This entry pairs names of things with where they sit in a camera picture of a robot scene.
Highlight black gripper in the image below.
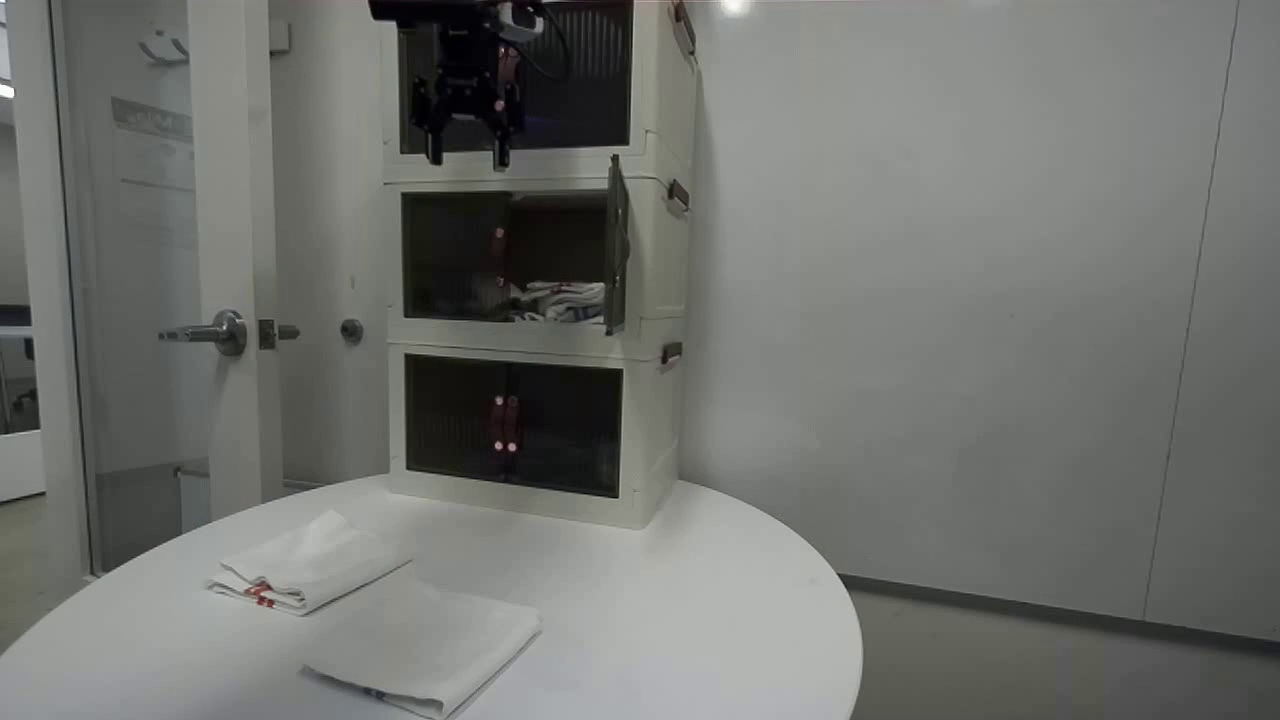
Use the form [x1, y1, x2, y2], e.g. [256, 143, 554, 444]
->
[417, 12, 547, 171]

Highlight cabinet door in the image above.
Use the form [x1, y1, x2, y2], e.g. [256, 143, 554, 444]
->
[402, 191, 513, 318]
[606, 156, 633, 334]

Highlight top cabinet doors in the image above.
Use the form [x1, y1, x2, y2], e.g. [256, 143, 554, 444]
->
[369, 0, 633, 156]

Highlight cabinet doors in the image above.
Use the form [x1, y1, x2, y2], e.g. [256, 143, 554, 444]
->
[406, 357, 623, 496]
[369, 0, 633, 156]

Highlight white stacked cabinet unit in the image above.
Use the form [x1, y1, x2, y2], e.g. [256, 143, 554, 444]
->
[373, 0, 702, 525]

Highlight bottom cabinet doors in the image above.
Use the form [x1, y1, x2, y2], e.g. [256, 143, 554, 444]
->
[406, 357, 623, 496]

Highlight white door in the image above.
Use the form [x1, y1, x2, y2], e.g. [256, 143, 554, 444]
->
[50, 0, 282, 572]

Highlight white cloth with red stripe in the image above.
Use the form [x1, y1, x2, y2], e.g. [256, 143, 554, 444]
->
[209, 511, 409, 615]

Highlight plain white folded cloth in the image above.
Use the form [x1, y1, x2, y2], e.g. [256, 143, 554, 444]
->
[304, 574, 540, 720]

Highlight silver door lever handle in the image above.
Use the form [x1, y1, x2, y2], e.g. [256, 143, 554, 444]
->
[166, 307, 247, 358]

